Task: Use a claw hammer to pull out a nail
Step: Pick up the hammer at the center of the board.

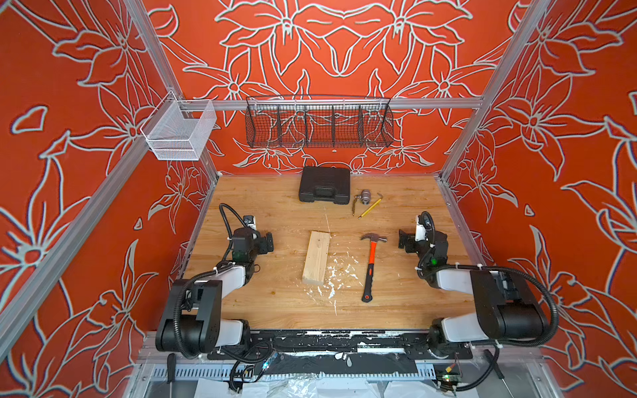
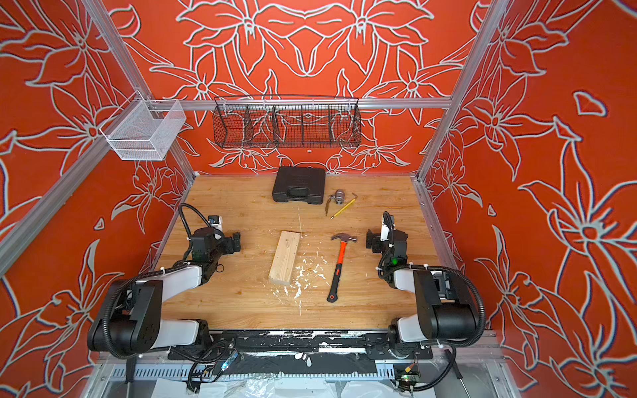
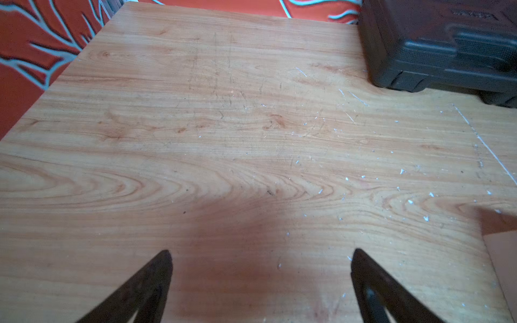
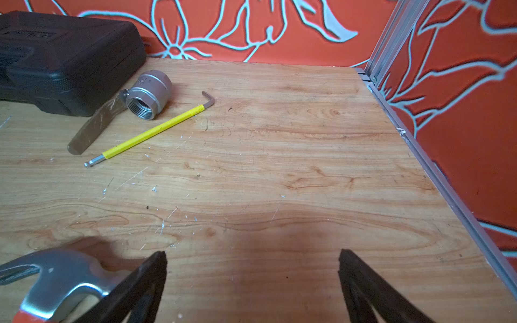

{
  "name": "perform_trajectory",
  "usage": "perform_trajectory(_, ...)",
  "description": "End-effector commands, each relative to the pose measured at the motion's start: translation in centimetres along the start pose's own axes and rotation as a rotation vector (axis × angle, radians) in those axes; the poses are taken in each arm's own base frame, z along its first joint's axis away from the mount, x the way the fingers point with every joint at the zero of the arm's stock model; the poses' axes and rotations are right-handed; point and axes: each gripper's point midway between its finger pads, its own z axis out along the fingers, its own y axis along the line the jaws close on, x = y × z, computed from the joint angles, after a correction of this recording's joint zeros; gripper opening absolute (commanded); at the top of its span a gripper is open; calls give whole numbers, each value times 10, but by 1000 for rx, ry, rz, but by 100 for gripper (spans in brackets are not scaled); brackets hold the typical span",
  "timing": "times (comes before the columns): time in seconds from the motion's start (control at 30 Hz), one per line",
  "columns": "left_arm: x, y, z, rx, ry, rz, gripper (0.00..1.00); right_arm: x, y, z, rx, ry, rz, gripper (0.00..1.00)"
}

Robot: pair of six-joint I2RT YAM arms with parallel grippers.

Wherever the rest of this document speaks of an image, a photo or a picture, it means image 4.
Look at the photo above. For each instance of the claw hammer red black handle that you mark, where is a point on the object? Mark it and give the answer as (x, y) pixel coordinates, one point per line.
(66, 277)

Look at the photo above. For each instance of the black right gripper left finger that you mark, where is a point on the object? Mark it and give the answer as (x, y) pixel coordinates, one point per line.
(136, 298)

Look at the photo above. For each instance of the black plastic tool case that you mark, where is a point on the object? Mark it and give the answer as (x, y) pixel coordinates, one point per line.
(66, 65)

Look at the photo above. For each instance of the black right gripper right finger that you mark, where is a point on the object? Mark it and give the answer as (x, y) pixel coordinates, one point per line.
(367, 294)

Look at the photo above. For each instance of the aluminium frame post right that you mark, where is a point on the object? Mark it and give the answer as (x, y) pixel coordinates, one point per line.
(398, 27)

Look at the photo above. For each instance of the yellow hex key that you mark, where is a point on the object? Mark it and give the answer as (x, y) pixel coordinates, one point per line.
(123, 147)

